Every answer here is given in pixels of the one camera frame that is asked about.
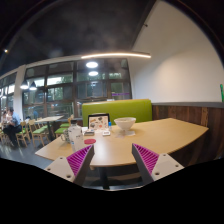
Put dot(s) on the wooden dining table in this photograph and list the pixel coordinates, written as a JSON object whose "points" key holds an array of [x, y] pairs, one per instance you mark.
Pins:
{"points": [[49, 118]]}

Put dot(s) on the dark framed window wall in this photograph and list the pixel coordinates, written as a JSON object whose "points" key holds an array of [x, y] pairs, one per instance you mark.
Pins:
{"points": [[60, 93]]}

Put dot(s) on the flat round red coaster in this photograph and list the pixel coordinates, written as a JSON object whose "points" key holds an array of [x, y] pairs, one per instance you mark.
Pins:
{"points": [[90, 141]]}

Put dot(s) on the green-seated wooden chairs group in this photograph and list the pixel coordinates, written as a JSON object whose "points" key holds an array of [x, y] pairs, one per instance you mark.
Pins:
{"points": [[40, 130]]}

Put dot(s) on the small dark box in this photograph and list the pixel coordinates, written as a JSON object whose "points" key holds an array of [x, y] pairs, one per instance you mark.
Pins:
{"points": [[89, 132]]}

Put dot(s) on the round bright pendant lamp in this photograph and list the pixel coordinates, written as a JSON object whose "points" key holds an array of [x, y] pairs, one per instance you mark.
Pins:
{"points": [[92, 64]]}

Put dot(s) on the small ceiling spotlight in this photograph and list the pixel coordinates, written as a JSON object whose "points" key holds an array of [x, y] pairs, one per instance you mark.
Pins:
{"points": [[5, 51]]}

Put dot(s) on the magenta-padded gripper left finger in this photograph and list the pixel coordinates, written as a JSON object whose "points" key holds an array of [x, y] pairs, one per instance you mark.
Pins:
{"points": [[58, 166]]}

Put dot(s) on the dark pendant lamp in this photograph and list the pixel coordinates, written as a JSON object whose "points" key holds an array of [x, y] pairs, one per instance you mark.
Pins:
{"points": [[24, 85], [33, 86]]}

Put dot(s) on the green upholstered bench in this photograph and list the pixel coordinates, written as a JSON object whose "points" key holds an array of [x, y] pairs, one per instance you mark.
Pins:
{"points": [[126, 110]]}

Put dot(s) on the long linear ceiling light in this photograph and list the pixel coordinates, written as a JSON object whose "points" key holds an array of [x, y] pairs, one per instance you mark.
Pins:
{"points": [[116, 55]]}

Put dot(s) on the clear plastic drink bottle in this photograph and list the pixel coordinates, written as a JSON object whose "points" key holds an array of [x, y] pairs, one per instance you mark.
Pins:
{"points": [[75, 135]]}

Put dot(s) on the white ceramic bowl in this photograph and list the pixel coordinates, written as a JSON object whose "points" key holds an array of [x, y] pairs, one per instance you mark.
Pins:
{"points": [[125, 122]]}

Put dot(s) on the green speckled ceramic mug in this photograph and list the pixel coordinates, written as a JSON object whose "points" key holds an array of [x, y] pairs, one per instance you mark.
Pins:
{"points": [[65, 136]]}

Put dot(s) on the person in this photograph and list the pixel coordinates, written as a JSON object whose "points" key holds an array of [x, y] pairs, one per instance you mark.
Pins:
{"points": [[4, 118], [14, 125]]}

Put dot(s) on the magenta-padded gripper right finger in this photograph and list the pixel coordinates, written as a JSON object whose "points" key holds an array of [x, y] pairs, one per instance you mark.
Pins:
{"points": [[165, 165]]}

